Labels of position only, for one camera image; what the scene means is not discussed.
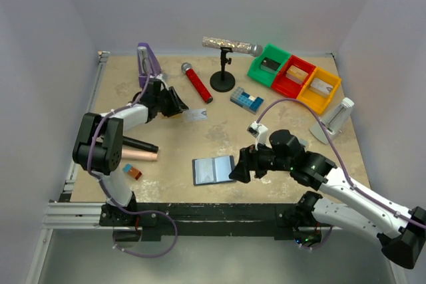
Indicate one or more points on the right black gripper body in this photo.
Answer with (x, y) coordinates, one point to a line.
(250, 161)

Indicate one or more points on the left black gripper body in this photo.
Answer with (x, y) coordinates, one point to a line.
(167, 102)

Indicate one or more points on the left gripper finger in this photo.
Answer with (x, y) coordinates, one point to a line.
(175, 110)
(175, 99)

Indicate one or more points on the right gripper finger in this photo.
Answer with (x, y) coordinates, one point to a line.
(240, 174)
(246, 159)

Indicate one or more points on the white card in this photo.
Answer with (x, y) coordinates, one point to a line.
(321, 87)
(195, 115)

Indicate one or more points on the navy blue card holder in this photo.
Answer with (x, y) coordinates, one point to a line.
(209, 171)

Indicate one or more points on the gold VIP card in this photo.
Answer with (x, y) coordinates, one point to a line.
(176, 116)

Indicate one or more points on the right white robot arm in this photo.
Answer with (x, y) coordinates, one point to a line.
(336, 199)

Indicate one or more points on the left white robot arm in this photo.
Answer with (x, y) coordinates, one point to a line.
(99, 142)

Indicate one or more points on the gold card in red bin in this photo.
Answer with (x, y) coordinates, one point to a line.
(296, 74)

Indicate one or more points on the white card in yellow bin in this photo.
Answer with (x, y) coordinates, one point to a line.
(321, 87)

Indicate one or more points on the dark card in green bin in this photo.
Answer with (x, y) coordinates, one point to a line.
(269, 65)

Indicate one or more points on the purple metronome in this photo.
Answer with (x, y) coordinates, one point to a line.
(148, 64)

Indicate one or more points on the red glitter microphone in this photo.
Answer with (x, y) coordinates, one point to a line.
(201, 89)

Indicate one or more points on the black microphone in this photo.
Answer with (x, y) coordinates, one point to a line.
(140, 145)

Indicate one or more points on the blue toy brick block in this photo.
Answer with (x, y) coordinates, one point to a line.
(246, 101)

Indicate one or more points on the black microphone stand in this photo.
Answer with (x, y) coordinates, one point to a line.
(223, 81)

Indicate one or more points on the pink microphone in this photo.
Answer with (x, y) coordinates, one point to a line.
(139, 155)

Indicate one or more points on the orange and blue brick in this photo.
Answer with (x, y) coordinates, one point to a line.
(132, 172)

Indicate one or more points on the white metronome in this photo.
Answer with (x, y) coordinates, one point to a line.
(333, 121)

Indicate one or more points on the red plastic bin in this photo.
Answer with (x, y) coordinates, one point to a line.
(285, 86)

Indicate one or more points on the yellow plastic bin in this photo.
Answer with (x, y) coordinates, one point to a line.
(317, 102)

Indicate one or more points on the green plastic bin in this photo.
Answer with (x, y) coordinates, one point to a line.
(272, 52)

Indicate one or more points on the silver glitter microphone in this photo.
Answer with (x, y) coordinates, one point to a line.
(253, 49)

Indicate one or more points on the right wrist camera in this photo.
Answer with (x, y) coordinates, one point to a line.
(259, 132)

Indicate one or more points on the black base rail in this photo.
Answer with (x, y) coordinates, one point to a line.
(278, 221)

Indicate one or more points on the aluminium frame rail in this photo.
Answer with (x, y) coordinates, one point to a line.
(62, 214)

